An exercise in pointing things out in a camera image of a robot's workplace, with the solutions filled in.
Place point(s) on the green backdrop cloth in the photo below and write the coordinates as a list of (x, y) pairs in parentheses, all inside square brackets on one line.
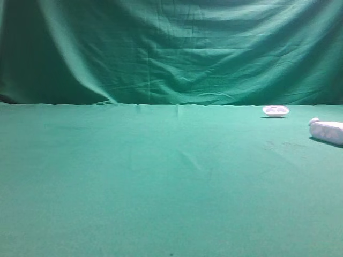
[(172, 52)]

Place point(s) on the white earphone case lid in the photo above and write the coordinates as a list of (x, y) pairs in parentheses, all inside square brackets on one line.
[(275, 111)]

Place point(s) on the white earphone case body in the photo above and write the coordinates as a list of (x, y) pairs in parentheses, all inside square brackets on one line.
[(327, 131)]

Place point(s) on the green table cloth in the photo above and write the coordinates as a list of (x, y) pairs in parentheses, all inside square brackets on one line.
[(168, 180)]

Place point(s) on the small white earbud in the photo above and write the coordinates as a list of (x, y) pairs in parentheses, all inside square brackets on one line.
[(313, 120)]

